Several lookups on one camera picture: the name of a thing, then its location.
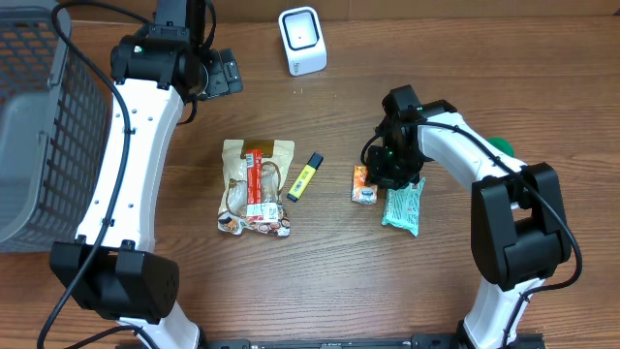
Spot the small orange snack box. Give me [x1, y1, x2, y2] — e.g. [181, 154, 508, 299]
[352, 165, 378, 205]

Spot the teal orange snack pack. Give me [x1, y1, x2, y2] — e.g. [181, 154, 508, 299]
[382, 177, 425, 237]

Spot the yellow highlighter pen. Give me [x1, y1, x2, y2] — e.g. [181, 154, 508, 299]
[287, 152, 324, 202]

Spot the beige brown snack pouch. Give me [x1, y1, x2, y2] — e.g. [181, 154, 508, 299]
[217, 140, 295, 238]

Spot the red stick snack packet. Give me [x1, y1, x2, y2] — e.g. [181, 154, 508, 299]
[245, 149, 281, 223]

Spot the green lidded beige jar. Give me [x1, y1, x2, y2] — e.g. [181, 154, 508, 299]
[487, 138, 514, 157]

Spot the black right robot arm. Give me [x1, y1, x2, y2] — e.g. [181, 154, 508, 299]
[360, 85, 583, 348]

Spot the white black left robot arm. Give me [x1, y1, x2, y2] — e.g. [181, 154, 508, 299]
[49, 0, 242, 348]

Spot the white barcode scanner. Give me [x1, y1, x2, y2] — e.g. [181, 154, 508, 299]
[278, 6, 327, 77]

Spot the grey plastic shopping basket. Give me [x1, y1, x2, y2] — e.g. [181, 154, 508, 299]
[1, 0, 109, 253]

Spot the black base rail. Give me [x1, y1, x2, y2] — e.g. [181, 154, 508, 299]
[198, 332, 546, 349]

